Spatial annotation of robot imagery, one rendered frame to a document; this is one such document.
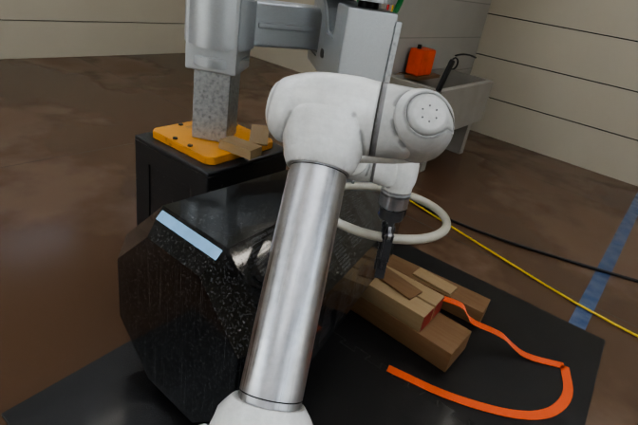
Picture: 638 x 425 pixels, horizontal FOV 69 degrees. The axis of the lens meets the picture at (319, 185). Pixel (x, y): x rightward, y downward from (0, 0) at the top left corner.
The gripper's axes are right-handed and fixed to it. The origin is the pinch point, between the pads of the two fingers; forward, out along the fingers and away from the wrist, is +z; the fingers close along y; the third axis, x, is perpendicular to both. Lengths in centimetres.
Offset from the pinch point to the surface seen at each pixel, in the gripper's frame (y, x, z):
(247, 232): 8.4, 45.0, 0.7
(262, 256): 4.7, 38.5, 6.6
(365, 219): 55, 2, 10
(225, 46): 93, 79, -51
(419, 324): 63, -35, 66
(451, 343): 59, -51, 71
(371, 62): 74, 10, -55
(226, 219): 15, 54, 0
